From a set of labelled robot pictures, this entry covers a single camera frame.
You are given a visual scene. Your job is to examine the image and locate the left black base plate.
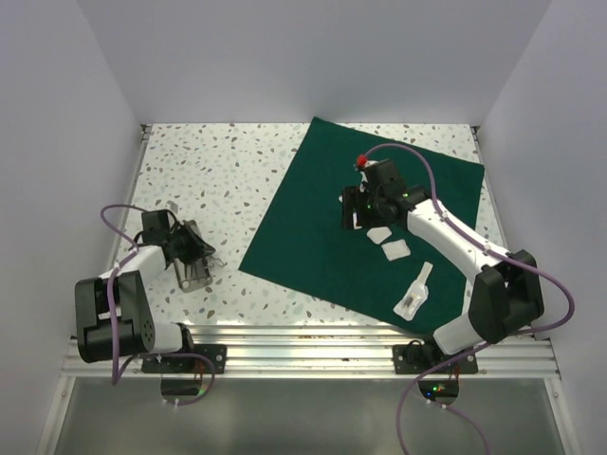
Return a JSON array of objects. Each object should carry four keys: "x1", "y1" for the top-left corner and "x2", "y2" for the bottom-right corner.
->
[{"x1": 140, "y1": 344, "x2": 228, "y2": 374}]

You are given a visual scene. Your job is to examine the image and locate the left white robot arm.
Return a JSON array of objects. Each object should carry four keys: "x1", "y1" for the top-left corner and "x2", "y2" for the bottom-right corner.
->
[{"x1": 75, "y1": 209, "x2": 215, "y2": 373}]

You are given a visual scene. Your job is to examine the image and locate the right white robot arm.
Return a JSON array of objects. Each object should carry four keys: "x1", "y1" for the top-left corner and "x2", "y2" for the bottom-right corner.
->
[{"x1": 341, "y1": 156, "x2": 544, "y2": 373}]

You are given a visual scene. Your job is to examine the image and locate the aluminium frame rail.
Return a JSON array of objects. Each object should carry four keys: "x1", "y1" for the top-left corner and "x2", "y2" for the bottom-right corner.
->
[{"x1": 59, "y1": 321, "x2": 561, "y2": 380}]

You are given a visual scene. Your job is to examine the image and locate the stainless steel instrument tray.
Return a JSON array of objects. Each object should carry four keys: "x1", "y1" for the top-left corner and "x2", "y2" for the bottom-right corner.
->
[{"x1": 173, "y1": 259, "x2": 213, "y2": 293}]

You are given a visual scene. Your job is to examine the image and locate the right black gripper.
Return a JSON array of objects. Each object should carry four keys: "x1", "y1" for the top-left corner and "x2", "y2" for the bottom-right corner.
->
[{"x1": 341, "y1": 186, "x2": 391, "y2": 230}]

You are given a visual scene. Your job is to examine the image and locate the green surgical drape cloth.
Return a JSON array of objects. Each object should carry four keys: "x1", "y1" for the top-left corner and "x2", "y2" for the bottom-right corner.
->
[{"x1": 240, "y1": 118, "x2": 485, "y2": 334}]

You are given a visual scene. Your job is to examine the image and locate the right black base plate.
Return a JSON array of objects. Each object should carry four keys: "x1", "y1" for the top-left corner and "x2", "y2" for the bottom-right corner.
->
[{"x1": 392, "y1": 339, "x2": 479, "y2": 375}]

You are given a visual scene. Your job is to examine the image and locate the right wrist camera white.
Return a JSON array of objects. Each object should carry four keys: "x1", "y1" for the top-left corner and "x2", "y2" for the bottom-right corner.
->
[{"x1": 355, "y1": 154, "x2": 377, "y2": 184}]

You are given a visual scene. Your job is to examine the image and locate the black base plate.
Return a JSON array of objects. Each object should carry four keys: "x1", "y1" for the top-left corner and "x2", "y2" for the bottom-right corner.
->
[
  {"x1": 392, "y1": 339, "x2": 479, "y2": 375},
  {"x1": 140, "y1": 344, "x2": 228, "y2": 374}
]

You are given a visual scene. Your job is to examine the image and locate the silver forceps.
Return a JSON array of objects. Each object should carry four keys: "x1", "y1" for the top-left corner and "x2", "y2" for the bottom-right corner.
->
[{"x1": 206, "y1": 256, "x2": 227, "y2": 269}]

